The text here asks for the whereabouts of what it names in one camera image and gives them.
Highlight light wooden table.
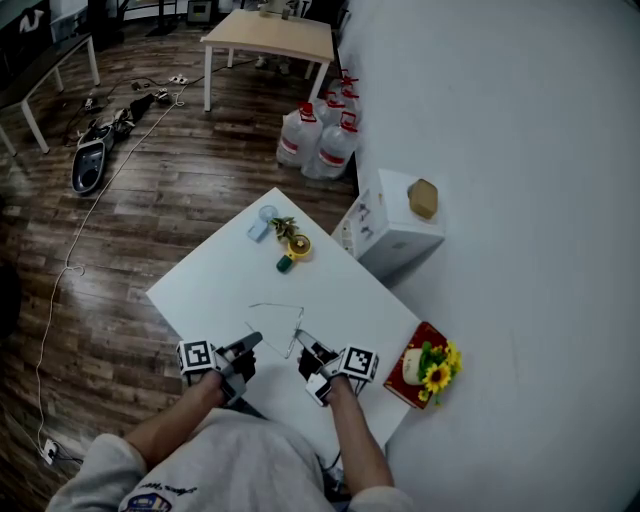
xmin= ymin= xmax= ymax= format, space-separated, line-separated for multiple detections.
xmin=199 ymin=8 xmax=336 ymax=114

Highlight person's grey sweatshirt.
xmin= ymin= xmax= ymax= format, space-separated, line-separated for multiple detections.
xmin=45 ymin=407 xmax=417 ymax=512

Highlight person's right forearm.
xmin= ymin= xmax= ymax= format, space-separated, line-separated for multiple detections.
xmin=326 ymin=375 xmax=396 ymax=499

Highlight red book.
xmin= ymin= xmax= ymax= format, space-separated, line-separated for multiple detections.
xmin=382 ymin=321 xmax=451 ymax=411

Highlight small green plant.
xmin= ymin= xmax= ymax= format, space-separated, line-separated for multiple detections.
xmin=268 ymin=215 xmax=299 ymax=245

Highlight black cable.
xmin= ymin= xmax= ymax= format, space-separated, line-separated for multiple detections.
xmin=317 ymin=448 xmax=347 ymax=497

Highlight person's left forearm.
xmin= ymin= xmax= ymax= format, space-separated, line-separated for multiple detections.
xmin=123 ymin=370 xmax=227 ymax=472

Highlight clear storage bin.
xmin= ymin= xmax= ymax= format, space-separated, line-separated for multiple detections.
xmin=48 ymin=8 xmax=92 ymax=43

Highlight yellow fan with green handle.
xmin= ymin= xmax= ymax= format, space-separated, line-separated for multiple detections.
xmin=275 ymin=233 xmax=314 ymax=275

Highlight white cardboard box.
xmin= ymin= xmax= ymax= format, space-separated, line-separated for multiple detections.
xmin=331 ymin=168 xmax=447 ymax=282

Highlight black desk with white legs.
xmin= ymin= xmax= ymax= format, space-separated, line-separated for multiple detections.
xmin=0 ymin=32 xmax=102 ymax=157

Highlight clear water jug red cap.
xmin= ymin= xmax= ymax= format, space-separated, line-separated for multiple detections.
xmin=337 ymin=69 xmax=362 ymax=119
xmin=276 ymin=101 xmax=324 ymax=169
xmin=313 ymin=90 xmax=347 ymax=127
xmin=305 ymin=111 xmax=360 ymax=182

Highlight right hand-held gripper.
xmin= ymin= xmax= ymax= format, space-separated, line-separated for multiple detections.
xmin=294 ymin=329 xmax=380 ymax=408

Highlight long white cable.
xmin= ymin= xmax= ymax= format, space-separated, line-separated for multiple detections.
xmin=34 ymin=83 xmax=187 ymax=451

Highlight light blue handheld fan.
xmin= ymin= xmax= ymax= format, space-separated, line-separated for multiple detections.
xmin=246 ymin=204 xmax=278 ymax=244

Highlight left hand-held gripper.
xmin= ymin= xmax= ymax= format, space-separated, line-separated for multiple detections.
xmin=176 ymin=331 xmax=264 ymax=408

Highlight black framed monitor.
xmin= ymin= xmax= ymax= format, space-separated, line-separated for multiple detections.
xmin=186 ymin=0 xmax=213 ymax=25

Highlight black cloth heap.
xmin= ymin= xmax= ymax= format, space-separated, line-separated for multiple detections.
xmin=112 ymin=91 xmax=157 ymax=137

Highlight sunflowers in white pot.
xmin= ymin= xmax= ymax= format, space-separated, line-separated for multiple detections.
xmin=402 ymin=339 xmax=464 ymax=407

